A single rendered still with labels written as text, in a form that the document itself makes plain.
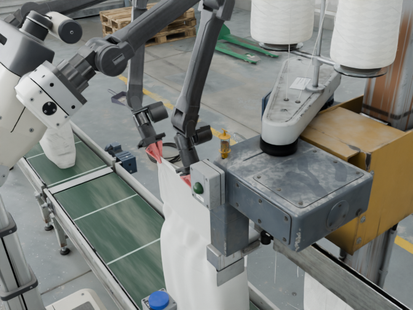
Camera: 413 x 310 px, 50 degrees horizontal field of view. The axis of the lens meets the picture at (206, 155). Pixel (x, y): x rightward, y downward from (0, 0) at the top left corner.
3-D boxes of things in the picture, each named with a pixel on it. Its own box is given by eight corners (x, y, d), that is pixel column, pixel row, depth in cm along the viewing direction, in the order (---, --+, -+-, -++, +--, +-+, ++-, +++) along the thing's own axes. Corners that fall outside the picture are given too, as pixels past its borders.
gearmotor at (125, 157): (99, 161, 312) (96, 143, 305) (118, 154, 319) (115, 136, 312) (118, 179, 291) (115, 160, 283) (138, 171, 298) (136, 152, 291)
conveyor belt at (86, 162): (-26, 95, 426) (-28, 86, 421) (15, 85, 445) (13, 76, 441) (53, 201, 270) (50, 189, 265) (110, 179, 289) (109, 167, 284)
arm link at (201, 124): (170, 112, 142) (186, 122, 136) (199, 103, 148) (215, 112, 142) (171, 144, 148) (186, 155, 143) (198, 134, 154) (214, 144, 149)
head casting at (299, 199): (208, 243, 117) (204, 146, 103) (275, 208, 130) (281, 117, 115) (289, 316, 96) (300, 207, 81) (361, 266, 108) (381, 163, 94)
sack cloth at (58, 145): (32, 145, 313) (6, 45, 277) (62, 136, 323) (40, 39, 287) (53, 174, 279) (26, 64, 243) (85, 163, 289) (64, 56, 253)
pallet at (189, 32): (103, 39, 690) (102, 30, 683) (169, 26, 747) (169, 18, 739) (125, 51, 631) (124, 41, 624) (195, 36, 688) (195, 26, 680)
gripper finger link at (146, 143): (170, 157, 161) (160, 135, 162) (153, 163, 157) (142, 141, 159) (165, 163, 166) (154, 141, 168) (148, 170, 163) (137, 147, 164)
